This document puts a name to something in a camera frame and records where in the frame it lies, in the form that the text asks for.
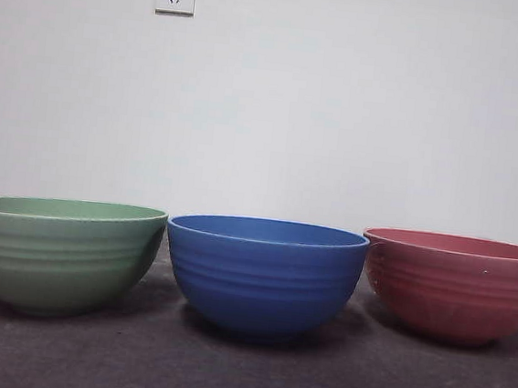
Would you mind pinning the green ribbed bowl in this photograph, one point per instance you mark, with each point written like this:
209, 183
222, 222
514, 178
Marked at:
55, 257

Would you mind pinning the red ribbed bowl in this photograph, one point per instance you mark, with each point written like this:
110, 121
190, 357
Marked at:
451, 290

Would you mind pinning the blue ribbed bowl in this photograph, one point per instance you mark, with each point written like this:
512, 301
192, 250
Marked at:
262, 281

